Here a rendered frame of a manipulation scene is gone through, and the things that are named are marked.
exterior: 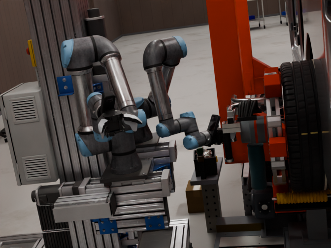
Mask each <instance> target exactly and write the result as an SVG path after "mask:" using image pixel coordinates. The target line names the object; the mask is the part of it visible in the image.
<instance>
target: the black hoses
mask: <svg viewBox="0 0 331 248"><path fill-rule="evenodd" d="M271 108H272V111H275V107H271ZM255 113H262V108H259V107H258V101H257V100H254V101H253V100H251V99H248V100H246V101H242V102H239V105H238V117H237V120H238V122H241V121H252V120H257V115H253V114H255Z"/></svg>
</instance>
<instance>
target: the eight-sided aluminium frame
mask: <svg viewBox="0 0 331 248"><path fill-rule="evenodd" d="M271 74H277V73H276V72H272V73H265V74H264V75H271ZM275 107H276V115H274V116H271V109H270V98H266V110H267V117H266V119H267V128H268V133H269V138H272V137H273V132H272V129H273V128H277V129H278V137H282V128H281V127H282V121H281V115H280V107H279V97H275ZM270 161H271V169H272V172H273V184H274V185H275V186H278V185H286V183H287V179H286V174H285V169H286V166H285V157H270ZM279 170H281V172H282V175H281V176H278V175H277V171H279Z"/></svg>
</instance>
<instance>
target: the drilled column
mask: <svg viewBox="0 0 331 248"><path fill-rule="evenodd" d="M201 189H202V196H203V204H204V212H205V219H206V227H207V232H208V233H214V232H217V231H216V222H217V218H218V217H222V210H221V202H220V194H219V186H218V184H213V185H201Z"/></svg>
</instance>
